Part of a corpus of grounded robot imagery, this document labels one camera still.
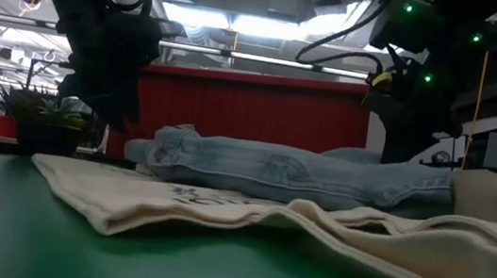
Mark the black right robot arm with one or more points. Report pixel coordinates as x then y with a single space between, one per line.
443 20

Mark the white board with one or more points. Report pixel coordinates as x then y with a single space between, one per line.
436 155

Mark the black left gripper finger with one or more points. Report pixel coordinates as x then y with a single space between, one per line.
105 102

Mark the small potted succulent plant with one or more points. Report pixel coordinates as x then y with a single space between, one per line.
45 133

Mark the long ceiling light strip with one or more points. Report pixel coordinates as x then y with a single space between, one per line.
263 58

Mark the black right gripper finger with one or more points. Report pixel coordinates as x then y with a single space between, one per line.
407 144

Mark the red plastic laundry bin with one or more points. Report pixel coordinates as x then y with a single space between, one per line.
257 107

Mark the white printed tote bag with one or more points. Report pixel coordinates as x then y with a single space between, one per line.
360 238

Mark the light blue denim jeans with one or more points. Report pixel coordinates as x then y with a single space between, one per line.
282 171

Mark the green table mat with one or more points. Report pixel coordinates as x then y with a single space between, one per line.
73 250

